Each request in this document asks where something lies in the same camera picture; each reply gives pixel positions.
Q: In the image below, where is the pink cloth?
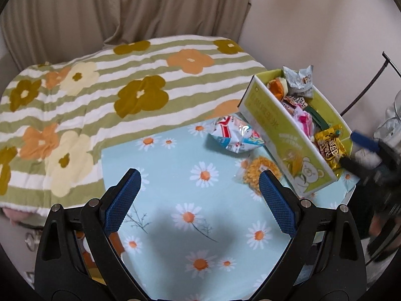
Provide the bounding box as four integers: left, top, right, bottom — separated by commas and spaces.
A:
0, 207, 29, 226

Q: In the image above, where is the brown snack packet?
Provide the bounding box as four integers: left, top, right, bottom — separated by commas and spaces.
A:
280, 96, 303, 109

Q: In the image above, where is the pink strawberry snack packet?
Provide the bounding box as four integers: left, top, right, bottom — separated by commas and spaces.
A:
290, 103, 315, 136

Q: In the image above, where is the silver snack packet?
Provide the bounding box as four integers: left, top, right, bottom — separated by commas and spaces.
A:
282, 65, 314, 99

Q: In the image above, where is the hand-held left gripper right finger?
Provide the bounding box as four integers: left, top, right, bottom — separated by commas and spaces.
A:
251, 169, 367, 301

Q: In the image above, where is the dark green snack packet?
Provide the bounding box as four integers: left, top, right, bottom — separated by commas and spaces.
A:
304, 105, 329, 131

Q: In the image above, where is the orange snack packet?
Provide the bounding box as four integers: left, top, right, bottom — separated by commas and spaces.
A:
267, 78, 289, 100

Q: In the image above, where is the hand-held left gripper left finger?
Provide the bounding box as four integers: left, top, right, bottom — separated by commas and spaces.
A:
34, 168, 148, 301

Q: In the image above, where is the green striped flower blanket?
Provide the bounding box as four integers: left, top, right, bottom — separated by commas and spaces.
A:
0, 35, 267, 219

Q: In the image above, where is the beige curtain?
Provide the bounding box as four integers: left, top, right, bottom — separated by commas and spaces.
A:
0, 0, 256, 69

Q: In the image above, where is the white and red snack packet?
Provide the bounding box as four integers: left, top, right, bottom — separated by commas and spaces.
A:
209, 115, 265, 154

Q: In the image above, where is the light blue daisy sheet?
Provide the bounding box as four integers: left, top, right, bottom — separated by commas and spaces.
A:
100, 113, 361, 301

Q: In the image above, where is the green and white cardboard box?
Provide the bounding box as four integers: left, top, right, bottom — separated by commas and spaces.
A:
238, 67, 354, 195

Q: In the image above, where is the black metal chair frame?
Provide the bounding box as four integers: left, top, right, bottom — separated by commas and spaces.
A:
340, 50, 401, 117

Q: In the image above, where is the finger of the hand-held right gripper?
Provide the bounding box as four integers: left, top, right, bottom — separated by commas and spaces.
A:
340, 157, 376, 182
350, 131, 382, 152

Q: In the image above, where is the clear yellow puff snack packet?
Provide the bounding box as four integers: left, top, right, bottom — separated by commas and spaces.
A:
233, 156, 282, 200

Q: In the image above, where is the clear glass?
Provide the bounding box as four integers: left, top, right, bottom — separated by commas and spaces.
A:
373, 90, 401, 141

